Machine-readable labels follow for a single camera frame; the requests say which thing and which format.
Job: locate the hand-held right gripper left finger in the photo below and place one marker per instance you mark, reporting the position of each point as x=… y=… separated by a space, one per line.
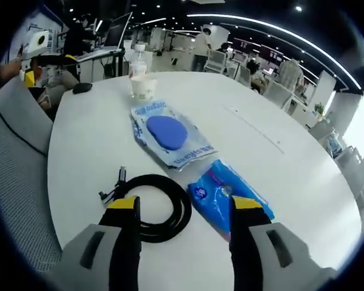
x=124 y=242

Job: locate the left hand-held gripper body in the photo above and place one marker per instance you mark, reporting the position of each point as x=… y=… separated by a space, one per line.
x=38 y=44

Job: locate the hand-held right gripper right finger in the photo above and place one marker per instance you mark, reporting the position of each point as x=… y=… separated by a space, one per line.
x=248 y=242

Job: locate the black computer mouse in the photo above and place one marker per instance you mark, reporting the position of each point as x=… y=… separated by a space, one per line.
x=82 y=88

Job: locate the blue tissue packet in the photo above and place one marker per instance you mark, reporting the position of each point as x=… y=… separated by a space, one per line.
x=209 y=194

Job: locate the clear plastic water bottle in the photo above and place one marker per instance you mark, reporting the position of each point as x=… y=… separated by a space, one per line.
x=138 y=65

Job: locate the white paper cup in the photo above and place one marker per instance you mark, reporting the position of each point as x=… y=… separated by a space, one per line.
x=143 y=89

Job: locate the wipes packet with blue lid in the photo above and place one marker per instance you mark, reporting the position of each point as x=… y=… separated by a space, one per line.
x=167 y=133

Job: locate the white blue display board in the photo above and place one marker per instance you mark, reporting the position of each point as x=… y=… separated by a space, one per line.
x=56 y=18

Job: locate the black laptop stand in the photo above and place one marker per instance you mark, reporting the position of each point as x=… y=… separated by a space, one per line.
x=115 y=66

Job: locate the open laptop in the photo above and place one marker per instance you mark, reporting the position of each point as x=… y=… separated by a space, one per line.
x=118 y=30

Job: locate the white table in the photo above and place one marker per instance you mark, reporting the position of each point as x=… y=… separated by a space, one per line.
x=276 y=182

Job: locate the grey mesh office chair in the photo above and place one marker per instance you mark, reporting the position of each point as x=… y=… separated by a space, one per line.
x=18 y=151

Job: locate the white low cabinet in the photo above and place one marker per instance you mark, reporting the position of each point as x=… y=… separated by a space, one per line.
x=303 y=116

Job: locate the white office chair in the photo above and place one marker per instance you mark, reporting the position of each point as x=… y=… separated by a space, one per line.
x=215 y=62
x=242 y=75
x=279 y=95

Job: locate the potted green plant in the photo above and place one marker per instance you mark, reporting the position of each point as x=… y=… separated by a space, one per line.
x=319 y=109

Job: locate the large bright window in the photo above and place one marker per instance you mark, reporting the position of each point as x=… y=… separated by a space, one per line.
x=361 y=127

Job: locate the curved ceiling light strip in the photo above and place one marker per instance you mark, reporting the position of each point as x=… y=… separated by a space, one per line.
x=276 y=28

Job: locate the wall screen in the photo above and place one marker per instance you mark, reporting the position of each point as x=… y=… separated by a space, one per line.
x=271 y=53

